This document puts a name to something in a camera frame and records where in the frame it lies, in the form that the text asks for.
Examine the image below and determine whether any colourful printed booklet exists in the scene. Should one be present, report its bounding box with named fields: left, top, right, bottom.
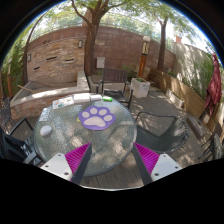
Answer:
left=52, top=96, right=74, bottom=109

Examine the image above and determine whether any thin tree trunk right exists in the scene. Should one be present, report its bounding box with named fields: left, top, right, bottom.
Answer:
left=157, top=16, right=168, bottom=71

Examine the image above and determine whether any round glass patio table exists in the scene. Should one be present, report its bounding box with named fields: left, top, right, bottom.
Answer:
left=34, top=100, right=137, bottom=177

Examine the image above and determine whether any large tree trunk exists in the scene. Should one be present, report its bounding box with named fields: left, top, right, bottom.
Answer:
left=71, top=0, right=109, bottom=76

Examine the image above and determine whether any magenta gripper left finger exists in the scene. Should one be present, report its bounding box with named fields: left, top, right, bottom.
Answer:
left=41, top=143, right=92, bottom=185

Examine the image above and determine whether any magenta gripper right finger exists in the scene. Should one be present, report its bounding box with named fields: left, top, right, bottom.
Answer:
left=132, top=143, right=182, bottom=185

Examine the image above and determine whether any green small object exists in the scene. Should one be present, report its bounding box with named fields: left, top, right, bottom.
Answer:
left=102, top=96, right=113, bottom=102

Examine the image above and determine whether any white flat box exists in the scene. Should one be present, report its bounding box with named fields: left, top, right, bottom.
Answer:
left=73, top=93, right=90, bottom=103

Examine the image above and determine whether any black mesh chair right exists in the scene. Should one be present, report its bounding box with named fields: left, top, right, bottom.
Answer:
left=136, top=111, right=189, bottom=154

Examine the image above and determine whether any grey electrical box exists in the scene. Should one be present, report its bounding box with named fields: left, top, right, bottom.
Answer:
left=96, top=57, right=105, bottom=68

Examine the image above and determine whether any folded maroon patio umbrella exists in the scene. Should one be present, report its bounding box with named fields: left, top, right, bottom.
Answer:
left=204, top=53, right=222, bottom=115

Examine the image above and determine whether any black chair left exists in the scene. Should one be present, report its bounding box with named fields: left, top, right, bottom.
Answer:
left=0, top=97, right=43, bottom=166

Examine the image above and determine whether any white square planter box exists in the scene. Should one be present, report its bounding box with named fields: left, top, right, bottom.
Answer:
left=131, top=78, right=150, bottom=98

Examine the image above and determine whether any white rectangular planter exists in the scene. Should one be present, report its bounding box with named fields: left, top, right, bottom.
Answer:
left=166, top=89, right=184, bottom=108

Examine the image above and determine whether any purple paw print mouse pad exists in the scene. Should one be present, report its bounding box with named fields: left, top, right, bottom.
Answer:
left=78, top=106, right=116, bottom=130

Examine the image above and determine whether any small white box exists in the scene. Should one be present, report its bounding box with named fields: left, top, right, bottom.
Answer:
left=90, top=94, right=102, bottom=101

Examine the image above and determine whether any wooden post lamp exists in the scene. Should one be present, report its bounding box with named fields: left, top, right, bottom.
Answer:
left=137, top=36, right=151, bottom=78

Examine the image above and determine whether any black metal chair far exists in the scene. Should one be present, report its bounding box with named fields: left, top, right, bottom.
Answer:
left=96, top=68, right=133, bottom=108

